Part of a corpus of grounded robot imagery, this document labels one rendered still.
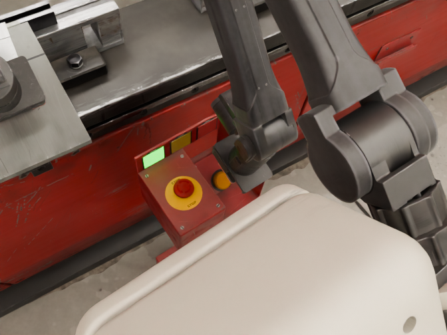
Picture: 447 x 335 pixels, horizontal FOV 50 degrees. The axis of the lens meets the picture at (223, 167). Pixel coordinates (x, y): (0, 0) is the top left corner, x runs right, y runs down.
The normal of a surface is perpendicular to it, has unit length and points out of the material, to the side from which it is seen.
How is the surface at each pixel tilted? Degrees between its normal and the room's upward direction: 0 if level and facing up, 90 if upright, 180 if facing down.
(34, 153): 0
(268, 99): 54
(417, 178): 37
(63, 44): 90
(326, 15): 28
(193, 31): 0
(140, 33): 0
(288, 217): 43
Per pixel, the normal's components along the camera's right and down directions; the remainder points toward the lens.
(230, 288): -0.34, -0.83
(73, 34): 0.51, 0.79
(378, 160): 0.35, 0.13
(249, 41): 0.45, 0.37
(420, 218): 0.03, 0.29
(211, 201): 0.07, -0.45
